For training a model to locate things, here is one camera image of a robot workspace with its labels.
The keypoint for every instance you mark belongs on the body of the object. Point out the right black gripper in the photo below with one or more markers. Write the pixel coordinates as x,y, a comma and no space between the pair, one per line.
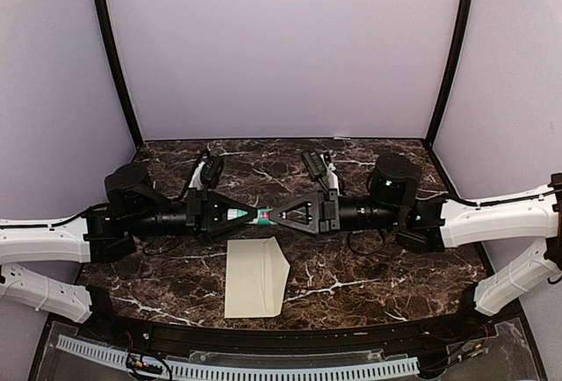
323,216

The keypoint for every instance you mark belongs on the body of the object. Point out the left black frame post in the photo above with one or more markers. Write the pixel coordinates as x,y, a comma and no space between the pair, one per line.
112,55

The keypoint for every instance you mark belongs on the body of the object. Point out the white slotted cable duct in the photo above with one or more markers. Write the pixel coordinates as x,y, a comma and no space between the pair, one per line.
177,369

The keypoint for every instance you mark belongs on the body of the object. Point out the cream paper envelope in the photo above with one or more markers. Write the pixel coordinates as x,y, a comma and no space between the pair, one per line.
256,277

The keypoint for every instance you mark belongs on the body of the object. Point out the small circuit board with wires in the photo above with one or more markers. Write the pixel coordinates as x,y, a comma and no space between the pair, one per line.
137,365

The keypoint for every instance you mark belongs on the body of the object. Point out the green white glue stick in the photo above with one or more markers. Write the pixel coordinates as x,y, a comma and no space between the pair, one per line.
262,217

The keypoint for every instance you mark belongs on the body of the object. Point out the right black frame post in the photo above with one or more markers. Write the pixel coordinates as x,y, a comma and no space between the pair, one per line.
449,72

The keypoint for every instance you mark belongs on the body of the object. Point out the black frame post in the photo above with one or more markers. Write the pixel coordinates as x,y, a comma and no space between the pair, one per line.
449,72
112,55

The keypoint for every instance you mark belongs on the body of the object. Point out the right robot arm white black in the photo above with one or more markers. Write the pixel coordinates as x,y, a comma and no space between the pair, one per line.
435,224

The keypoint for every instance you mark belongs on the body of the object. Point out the black front table rail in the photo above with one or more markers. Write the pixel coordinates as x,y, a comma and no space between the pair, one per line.
433,334

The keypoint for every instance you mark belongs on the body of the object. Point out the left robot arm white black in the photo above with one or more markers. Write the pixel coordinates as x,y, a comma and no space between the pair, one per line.
107,233

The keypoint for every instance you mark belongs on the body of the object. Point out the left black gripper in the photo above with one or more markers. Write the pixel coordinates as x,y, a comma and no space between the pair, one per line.
205,211

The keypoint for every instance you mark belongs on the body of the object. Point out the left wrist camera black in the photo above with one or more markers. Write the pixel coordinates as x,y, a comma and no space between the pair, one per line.
206,171

